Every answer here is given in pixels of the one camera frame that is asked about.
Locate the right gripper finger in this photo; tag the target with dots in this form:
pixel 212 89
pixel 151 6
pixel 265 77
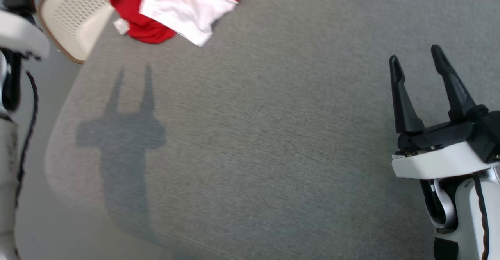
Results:
pixel 404 103
pixel 457 95

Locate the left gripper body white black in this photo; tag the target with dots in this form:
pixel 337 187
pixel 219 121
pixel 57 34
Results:
pixel 19 33

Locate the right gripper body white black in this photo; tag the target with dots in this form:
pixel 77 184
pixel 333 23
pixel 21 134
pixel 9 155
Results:
pixel 429 162

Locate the red basketball jersey number 23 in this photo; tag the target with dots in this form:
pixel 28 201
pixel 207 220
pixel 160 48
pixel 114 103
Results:
pixel 183 6

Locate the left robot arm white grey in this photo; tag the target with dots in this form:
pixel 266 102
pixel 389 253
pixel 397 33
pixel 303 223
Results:
pixel 7 166

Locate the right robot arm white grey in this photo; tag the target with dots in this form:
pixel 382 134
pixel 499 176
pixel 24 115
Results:
pixel 465 221

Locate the cream perforated laundry basket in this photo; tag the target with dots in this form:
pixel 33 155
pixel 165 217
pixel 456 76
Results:
pixel 74 17

